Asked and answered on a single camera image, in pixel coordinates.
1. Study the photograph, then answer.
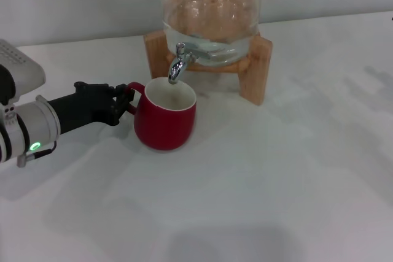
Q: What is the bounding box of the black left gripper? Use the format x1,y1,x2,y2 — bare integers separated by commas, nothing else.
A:
47,81,135,136

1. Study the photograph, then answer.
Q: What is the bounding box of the red ceramic cup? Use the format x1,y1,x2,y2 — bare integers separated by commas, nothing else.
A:
126,77,197,152

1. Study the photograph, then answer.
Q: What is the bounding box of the chrome faucet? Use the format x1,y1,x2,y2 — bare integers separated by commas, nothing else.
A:
167,42,194,85

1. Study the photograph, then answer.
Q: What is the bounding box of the glass water dispenser jar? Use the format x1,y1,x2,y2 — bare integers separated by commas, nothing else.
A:
161,0,262,67

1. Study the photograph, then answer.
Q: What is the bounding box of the wooden dispenser stand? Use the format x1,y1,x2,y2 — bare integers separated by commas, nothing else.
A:
143,30,273,107

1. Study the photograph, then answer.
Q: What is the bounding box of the left arm cable with connector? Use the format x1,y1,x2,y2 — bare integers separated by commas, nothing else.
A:
17,141,58,168

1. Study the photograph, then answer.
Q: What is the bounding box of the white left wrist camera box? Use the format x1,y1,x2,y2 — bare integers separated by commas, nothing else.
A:
0,39,47,106

